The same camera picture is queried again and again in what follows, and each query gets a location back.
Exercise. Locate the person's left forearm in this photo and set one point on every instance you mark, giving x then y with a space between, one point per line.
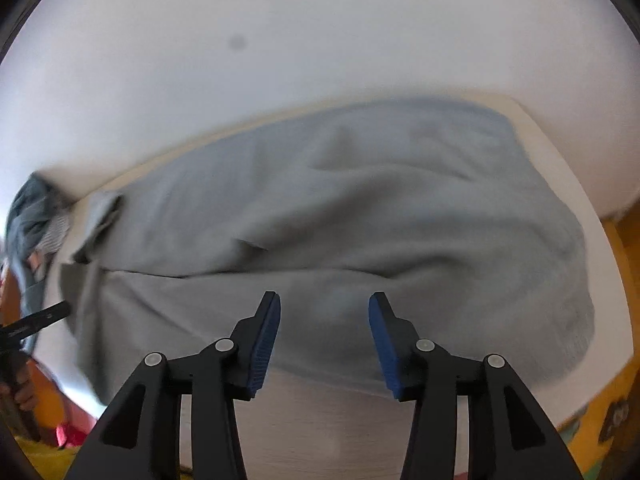
55 462

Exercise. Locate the grey striped shirt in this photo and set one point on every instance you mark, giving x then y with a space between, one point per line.
52 235

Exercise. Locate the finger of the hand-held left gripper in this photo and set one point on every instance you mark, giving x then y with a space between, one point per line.
40 321

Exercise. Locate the blue jeans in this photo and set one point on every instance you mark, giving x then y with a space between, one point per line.
27 205

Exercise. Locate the pink cloth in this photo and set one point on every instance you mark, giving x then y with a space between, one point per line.
34 260

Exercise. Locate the grey sweatpants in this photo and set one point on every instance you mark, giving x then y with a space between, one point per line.
325 210

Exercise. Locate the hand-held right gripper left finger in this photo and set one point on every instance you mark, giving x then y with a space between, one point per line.
262 345

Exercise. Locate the person's left hand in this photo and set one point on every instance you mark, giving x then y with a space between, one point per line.
26 390

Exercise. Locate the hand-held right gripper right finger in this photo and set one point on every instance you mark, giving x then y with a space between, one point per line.
382 345

